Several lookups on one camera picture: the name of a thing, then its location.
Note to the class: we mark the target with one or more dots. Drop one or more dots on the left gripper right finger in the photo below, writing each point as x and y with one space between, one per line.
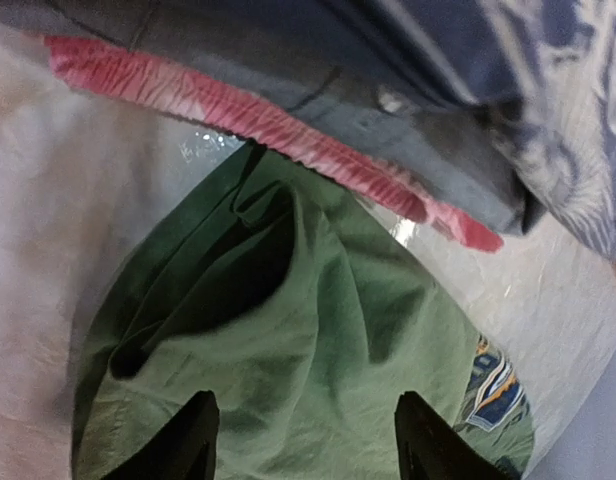
429 449

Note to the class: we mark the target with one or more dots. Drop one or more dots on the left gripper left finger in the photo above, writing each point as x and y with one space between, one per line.
184 449

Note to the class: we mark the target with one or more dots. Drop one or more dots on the green tank top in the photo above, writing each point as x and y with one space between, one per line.
272 287

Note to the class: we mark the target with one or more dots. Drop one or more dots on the folded grey garment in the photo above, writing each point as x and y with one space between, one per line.
310 59

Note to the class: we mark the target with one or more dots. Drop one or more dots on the folded pink garment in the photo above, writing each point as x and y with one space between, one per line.
170 88

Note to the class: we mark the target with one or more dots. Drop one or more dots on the folded navy graphic shirt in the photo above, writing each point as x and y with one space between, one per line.
540 75

